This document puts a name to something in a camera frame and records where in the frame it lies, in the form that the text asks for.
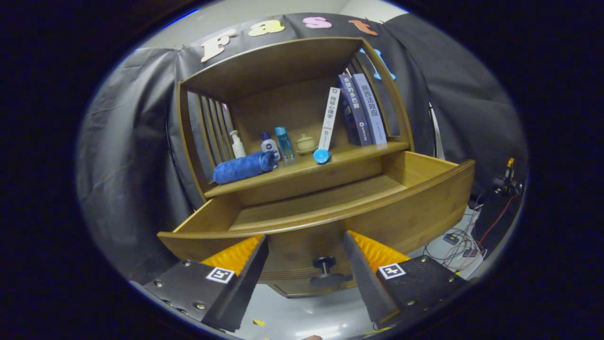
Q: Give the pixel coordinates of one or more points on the small black adapter box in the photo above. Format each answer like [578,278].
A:
[450,238]

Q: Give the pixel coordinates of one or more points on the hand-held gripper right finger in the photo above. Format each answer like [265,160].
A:
[365,283]

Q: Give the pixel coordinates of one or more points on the black backdrop cloth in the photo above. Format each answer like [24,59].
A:
[137,141]

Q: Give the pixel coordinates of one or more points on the blue and white tube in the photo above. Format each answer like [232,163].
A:
[322,156]

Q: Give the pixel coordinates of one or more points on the black drawer knob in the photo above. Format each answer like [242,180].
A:
[326,271]

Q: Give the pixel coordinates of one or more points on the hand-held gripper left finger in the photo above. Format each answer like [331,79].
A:
[245,283]

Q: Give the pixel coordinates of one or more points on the wooden cabinet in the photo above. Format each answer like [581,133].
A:
[283,108]

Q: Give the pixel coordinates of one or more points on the dark blue book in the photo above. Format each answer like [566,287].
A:
[356,118]

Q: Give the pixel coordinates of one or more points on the white bottle with blue cap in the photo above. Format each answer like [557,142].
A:
[270,147]

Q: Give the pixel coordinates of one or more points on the white pump bottle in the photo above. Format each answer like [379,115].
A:
[238,148]

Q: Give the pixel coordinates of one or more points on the clear blue bottle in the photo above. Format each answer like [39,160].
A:
[284,144]

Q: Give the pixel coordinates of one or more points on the light purple book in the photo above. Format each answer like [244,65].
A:
[375,118]

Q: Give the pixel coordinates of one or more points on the yellow paper scrap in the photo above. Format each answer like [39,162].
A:
[258,323]

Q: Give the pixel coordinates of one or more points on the white book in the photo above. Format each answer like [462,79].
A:
[329,118]

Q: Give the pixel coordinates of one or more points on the rolled blue towel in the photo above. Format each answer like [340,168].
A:
[240,168]

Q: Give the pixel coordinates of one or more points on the wooden countertop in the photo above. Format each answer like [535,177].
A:
[349,158]

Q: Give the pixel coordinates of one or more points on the wooden drawer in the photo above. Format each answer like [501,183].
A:
[424,212]

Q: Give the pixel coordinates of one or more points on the black and orange device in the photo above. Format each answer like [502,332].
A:
[507,179]

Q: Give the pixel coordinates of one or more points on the beige lidded teacup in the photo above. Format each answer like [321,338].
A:
[306,143]

